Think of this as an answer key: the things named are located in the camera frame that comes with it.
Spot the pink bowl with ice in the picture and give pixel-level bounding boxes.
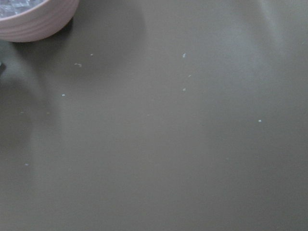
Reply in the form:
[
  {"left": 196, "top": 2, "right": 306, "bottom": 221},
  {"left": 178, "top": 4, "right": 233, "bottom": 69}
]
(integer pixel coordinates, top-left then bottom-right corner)
[{"left": 0, "top": 0, "right": 79, "bottom": 42}]

